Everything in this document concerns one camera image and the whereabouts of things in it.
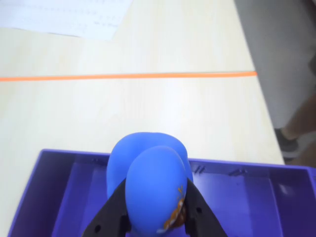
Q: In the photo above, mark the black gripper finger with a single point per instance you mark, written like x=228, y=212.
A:
x=200, y=214
x=108, y=217

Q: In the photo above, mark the purple plastic box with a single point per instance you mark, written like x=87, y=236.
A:
x=247, y=197

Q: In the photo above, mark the person's bare leg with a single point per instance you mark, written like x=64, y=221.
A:
x=302, y=116

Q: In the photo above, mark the orange tape strip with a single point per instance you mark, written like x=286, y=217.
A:
x=123, y=75

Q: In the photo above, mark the white printed paper sheet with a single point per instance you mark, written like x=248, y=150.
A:
x=64, y=17

